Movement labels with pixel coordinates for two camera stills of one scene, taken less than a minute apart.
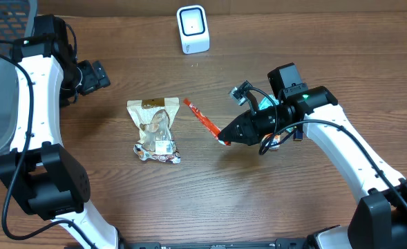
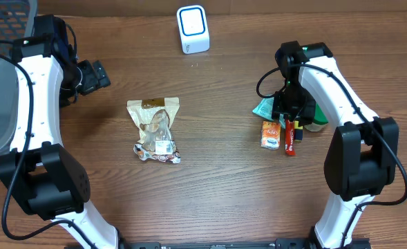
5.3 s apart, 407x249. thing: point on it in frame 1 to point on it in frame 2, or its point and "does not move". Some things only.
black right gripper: [252, 126] to [294, 113]
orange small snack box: [271, 141] does not move
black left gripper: [97, 74] does not move
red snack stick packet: [204, 121] to [289, 137]
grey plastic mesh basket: [2, 20] does not move
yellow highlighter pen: [298, 135] does not move
